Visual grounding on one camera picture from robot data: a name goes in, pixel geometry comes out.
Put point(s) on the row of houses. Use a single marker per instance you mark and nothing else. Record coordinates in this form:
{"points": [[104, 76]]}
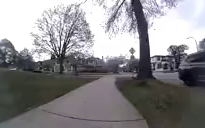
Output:
{"points": [[86, 63]]}

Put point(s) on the diamond sign on pole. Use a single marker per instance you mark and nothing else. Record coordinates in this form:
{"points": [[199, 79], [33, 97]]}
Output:
{"points": [[132, 51]]}

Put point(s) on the grey concrete sidewalk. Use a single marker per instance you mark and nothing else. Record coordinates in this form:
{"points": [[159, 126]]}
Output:
{"points": [[90, 106]]}

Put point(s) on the tall bare tree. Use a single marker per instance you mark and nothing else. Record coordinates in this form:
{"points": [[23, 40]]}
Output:
{"points": [[144, 50]]}

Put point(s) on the round-crowned bare tree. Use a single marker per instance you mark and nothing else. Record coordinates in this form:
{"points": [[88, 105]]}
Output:
{"points": [[61, 40]]}

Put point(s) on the pale houses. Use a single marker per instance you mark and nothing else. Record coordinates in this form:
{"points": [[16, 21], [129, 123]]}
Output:
{"points": [[162, 61]]}

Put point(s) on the grass verge strip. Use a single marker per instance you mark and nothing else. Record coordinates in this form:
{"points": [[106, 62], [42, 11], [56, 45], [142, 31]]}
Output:
{"points": [[156, 100]]}

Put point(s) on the small dark tree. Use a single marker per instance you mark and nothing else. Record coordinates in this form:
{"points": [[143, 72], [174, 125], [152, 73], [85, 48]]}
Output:
{"points": [[176, 50]]}

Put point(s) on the wide grass field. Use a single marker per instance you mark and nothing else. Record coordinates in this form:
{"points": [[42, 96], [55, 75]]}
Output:
{"points": [[23, 90]]}

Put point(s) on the street lamp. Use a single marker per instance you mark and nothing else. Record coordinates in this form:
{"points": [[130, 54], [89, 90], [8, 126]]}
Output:
{"points": [[193, 39]]}

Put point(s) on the dark vehicle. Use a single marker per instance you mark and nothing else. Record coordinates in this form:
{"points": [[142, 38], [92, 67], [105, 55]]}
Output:
{"points": [[198, 66]]}

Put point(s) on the clump of trees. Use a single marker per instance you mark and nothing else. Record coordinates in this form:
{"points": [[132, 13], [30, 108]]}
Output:
{"points": [[6, 53]]}

